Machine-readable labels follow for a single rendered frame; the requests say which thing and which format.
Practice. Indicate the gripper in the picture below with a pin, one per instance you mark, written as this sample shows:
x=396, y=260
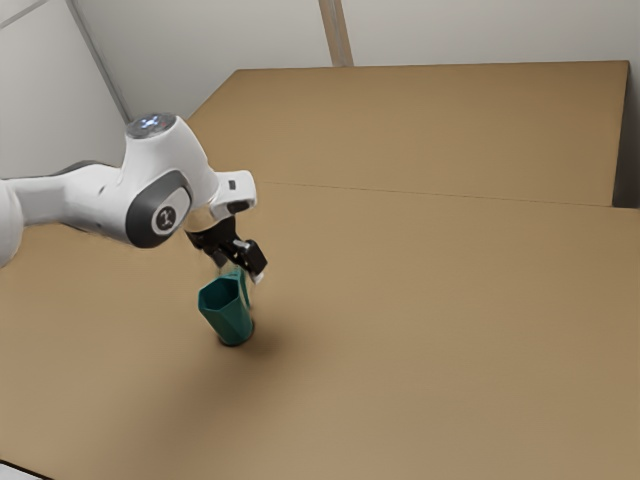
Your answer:
x=216, y=237

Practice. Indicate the teal faceted mug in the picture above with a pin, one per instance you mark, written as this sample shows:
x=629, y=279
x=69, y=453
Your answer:
x=226, y=314

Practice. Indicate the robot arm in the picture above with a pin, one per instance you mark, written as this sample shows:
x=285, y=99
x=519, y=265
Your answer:
x=150, y=180

